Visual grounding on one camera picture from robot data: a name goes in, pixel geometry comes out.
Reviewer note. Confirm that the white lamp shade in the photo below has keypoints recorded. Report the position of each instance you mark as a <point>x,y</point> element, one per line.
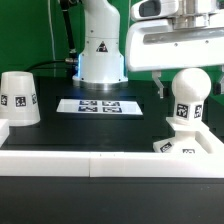
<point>18,99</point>

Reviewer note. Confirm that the white lamp base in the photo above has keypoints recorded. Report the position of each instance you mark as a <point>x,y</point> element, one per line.
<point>189,138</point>

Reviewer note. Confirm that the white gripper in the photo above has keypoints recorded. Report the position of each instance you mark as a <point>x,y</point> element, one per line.
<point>156,45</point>

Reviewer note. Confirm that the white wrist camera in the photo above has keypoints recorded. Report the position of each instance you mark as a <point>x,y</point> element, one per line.
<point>151,9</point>

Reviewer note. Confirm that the white lamp bulb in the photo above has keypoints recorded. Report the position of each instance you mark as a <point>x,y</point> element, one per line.
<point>190,88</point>

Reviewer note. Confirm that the white fence wall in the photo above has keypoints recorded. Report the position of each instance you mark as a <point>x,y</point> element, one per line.
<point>112,164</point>
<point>4,130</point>

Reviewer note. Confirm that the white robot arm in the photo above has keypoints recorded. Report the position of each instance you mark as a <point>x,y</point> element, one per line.
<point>101,65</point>

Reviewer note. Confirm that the white marker sheet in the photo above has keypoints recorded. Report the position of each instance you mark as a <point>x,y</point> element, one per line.
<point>99,107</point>

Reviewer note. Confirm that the white left fence wall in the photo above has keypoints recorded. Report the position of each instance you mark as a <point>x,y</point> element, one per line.
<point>4,130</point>

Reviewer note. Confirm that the white front fence wall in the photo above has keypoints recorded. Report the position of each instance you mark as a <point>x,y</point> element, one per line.
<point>112,164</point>

